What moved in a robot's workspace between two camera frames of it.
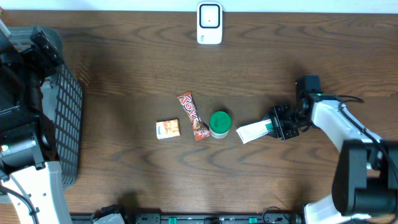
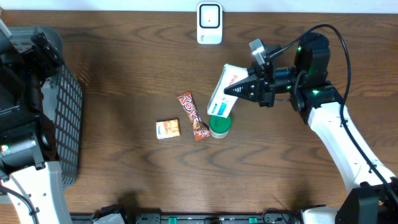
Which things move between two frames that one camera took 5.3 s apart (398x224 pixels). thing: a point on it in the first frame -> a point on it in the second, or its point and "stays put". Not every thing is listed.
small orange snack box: x=168 y=128 stays put
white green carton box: x=255 y=130 -> x=222 y=102
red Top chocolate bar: x=201 y=129 stays put
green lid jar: x=220 y=123 stays put
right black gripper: x=278 y=129 -> x=262 y=86
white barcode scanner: x=209 y=23 stays put
